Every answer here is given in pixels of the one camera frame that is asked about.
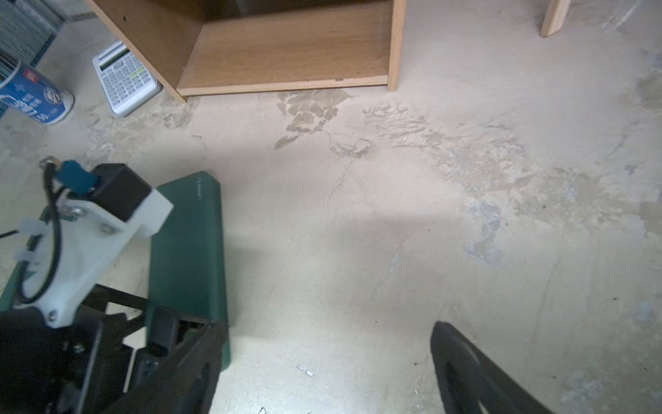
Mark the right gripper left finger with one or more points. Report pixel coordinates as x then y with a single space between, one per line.
177 371

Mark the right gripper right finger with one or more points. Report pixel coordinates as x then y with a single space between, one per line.
470 382

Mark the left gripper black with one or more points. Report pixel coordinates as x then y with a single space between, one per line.
82 368

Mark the dark green pencil case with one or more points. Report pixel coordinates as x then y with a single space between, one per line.
187 266
9 293

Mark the blue-lidded pencil tube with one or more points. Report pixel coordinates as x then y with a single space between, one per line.
26 90

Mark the wooden three-tier shelf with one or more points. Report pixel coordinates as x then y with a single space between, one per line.
199 48

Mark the white calculator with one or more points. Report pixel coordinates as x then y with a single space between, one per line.
126 82

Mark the small whiteboard on easel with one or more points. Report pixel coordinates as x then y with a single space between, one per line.
554 17

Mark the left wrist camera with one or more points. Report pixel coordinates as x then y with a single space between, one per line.
90 217

